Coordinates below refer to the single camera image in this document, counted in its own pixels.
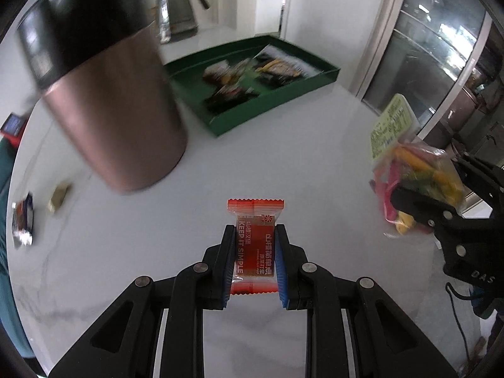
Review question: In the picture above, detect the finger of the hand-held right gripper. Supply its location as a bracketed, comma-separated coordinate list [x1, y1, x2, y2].
[453, 153, 504, 213]
[392, 187, 465, 241]

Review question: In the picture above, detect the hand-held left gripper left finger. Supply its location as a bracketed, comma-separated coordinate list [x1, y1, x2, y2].
[49, 224, 239, 378]

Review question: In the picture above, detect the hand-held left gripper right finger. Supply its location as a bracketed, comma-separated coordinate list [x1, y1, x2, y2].
[274, 224, 459, 378]

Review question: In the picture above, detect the small red snack packet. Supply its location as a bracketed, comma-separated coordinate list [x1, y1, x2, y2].
[227, 198, 285, 296]

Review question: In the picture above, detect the clear bag of colourful snacks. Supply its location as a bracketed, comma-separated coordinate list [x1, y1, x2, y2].
[368, 94, 471, 239]

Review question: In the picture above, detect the green tray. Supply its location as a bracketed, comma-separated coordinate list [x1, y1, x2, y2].
[163, 35, 341, 138]

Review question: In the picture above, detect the black and gold snack packet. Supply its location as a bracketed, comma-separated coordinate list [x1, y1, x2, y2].
[204, 84, 261, 116]

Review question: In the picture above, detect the brown snack packet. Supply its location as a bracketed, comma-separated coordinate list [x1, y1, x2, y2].
[203, 59, 255, 87]

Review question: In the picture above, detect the long white snack packet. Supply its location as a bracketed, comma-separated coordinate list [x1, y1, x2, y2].
[252, 45, 324, 87]

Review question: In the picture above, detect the glass door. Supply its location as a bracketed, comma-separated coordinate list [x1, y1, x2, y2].
[362, 0, 504, 158]

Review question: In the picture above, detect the small olive snack packet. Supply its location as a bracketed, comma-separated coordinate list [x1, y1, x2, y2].
[47, 182, 72, 215]

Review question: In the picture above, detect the copper and black canister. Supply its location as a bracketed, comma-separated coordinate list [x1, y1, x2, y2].
[16, 0, 189, 194]

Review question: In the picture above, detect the dark blue snack packet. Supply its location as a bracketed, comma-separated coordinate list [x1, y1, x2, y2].
[12, 193, 36, 249]

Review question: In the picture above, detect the white doorway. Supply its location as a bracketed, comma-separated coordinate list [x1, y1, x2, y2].
[279, 0, 294, 40]

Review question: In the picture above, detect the red device with screen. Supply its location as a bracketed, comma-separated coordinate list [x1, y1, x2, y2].
[0, 113, 25, 147]

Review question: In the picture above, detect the steel kettle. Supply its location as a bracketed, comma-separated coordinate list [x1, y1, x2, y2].
[152, 0, 211, 45]

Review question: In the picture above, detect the black cable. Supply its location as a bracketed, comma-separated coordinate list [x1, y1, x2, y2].
[445, 281, 479, 363]

